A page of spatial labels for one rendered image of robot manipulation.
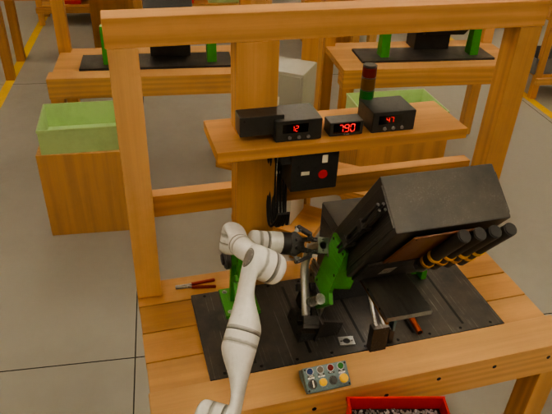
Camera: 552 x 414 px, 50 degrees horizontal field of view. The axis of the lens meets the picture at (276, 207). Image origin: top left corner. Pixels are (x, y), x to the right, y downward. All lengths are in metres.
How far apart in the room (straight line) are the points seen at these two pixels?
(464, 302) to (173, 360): 1.11
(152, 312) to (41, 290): 1.67
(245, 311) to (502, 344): 1.07
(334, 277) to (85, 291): 2.13
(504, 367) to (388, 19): 1.27
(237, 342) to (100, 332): 2.04
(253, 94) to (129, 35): 0.43
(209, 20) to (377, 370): 1.24
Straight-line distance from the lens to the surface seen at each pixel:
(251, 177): 2.08
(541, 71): 6.93
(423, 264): 1.85
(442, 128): 2.16
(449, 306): 2.36
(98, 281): 3.82
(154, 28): 1.82
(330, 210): 2.15
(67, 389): 3.26
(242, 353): 1.52
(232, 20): 1.85
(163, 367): 2.07
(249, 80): 1.92
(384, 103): 2.10
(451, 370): 2.16
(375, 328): 2.04
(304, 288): 2.09
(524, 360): 2.33
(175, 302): 2.29
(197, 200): 2.19
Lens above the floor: 2.42
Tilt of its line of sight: 33 degrees down
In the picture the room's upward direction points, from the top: 2 degrees clockwise
